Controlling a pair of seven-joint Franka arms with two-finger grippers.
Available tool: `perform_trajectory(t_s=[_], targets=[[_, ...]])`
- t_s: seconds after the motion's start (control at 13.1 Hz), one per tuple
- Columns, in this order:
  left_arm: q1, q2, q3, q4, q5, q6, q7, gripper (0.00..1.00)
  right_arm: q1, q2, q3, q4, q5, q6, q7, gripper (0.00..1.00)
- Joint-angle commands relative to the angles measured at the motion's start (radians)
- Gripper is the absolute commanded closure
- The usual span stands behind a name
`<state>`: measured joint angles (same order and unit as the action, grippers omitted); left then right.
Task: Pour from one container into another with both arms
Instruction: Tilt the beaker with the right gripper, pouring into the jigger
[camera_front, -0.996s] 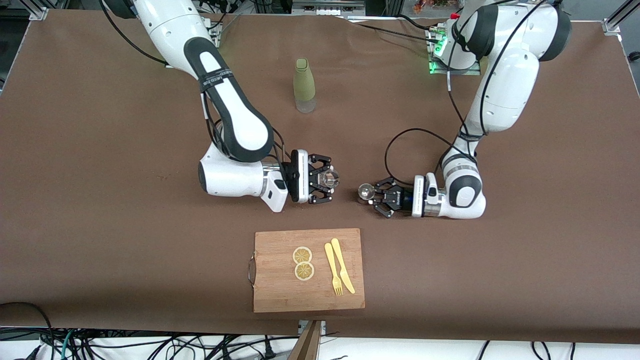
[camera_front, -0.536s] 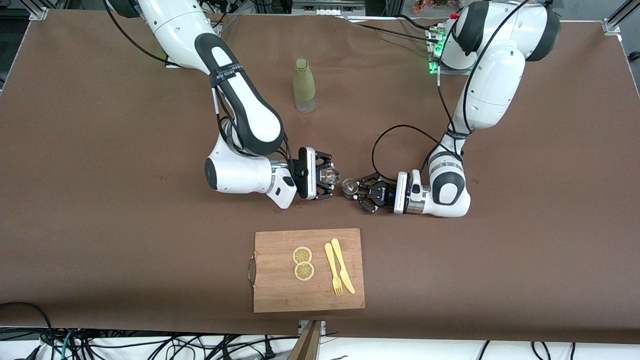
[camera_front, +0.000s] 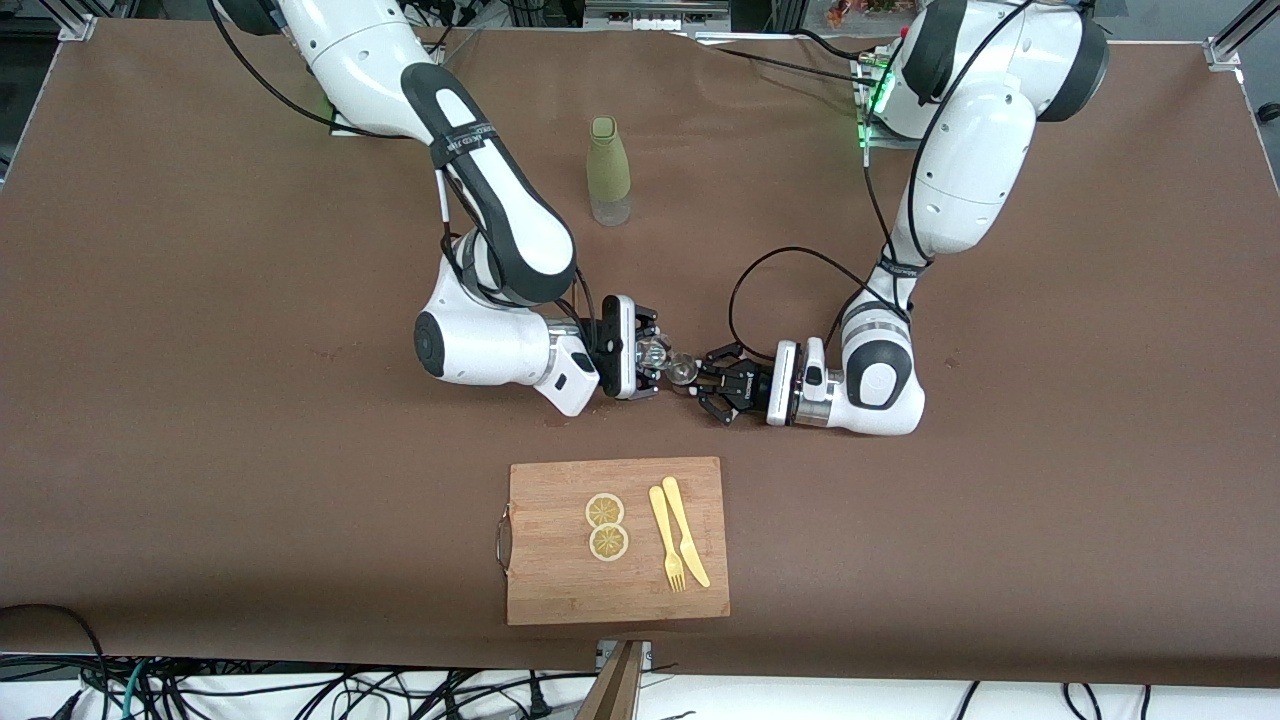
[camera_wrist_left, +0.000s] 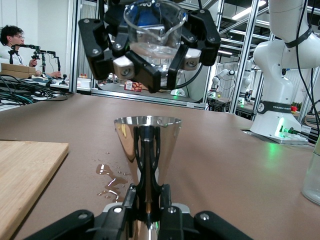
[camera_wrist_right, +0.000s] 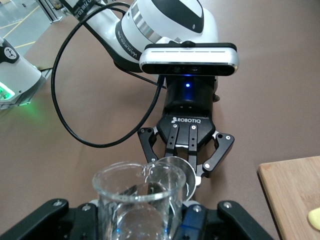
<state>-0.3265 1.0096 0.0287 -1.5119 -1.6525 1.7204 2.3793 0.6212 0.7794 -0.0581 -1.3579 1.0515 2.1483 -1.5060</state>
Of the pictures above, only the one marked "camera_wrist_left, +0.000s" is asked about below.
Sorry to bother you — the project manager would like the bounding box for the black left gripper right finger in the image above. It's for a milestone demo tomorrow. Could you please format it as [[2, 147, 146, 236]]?
[[159, 183, 254, 240]]

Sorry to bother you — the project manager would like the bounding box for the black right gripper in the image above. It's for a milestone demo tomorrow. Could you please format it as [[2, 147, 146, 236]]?
[[78, 0, 201, 94]]

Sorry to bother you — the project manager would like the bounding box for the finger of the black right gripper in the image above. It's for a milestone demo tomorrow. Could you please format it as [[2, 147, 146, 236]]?
[[166, 8, 222, 91]]

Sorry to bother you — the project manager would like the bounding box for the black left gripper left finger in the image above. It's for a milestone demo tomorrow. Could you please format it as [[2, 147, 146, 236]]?
[[24, 183, 138, 240]]

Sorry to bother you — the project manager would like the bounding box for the clear glass measuring cup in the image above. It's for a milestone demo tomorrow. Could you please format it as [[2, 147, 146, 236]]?
[[123, 0, 189, 87]]

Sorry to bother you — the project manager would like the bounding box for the steel double cone jigger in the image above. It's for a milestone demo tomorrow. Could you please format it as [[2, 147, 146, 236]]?
[[113, 115, 183, 240]]

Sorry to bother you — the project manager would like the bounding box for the spilled liquid puddle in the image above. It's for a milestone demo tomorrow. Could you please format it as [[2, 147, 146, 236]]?
[[96, 174, 134, 201], [95, 163, 114, 176]]

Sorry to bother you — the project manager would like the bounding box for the small white background robot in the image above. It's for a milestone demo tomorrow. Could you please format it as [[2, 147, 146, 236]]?
[[239, 59, 254, 101], [211, 68, 238, 99]]

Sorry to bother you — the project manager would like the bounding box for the red patterned small box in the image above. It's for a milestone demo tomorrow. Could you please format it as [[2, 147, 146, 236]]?
[[123, 80, 144, 92]]

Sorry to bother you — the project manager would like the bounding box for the black teleoperation rig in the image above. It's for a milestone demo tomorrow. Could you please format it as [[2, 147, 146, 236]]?
[[8, 43, 63, 80]]

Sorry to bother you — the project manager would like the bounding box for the brown table cover sheet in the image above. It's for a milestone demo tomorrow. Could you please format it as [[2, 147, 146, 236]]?
[[0, 93, 320, 240]]

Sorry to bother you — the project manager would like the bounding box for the flat cardboard box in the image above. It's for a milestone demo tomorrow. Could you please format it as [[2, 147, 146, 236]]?
[[0, 62, 37, 79]]

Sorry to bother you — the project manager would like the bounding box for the person with glasses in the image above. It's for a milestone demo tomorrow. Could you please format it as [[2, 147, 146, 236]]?
[[0, 24, 62, 79]]

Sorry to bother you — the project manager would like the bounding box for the wooden cutting board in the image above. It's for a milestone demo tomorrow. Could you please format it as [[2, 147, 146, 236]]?
[[0, 140, 70, 240]]

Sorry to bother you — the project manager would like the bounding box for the olive green sleeved bottle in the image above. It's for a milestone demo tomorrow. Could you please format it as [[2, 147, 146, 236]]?
[[300, 134, 320, 207]]

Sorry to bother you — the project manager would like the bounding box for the aluminium frame post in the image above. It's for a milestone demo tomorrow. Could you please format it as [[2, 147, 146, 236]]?
[[68, 0, 85, 94], [229, 0, 261, 116]]

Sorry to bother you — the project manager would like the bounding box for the aluminium frame rail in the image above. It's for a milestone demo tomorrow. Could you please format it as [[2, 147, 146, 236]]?
[[90, 88, 209, 111]]

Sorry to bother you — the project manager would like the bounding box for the black and green cable bundle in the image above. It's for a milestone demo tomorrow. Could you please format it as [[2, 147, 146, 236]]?
[[0, 74, 74, 106]]

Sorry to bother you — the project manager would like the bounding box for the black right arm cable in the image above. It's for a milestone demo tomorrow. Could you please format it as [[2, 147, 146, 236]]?
[[296, 0, 320, 126]]

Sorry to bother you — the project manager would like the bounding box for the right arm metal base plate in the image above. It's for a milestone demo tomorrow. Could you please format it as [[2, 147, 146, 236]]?
[[240, 128, 310, 146]]

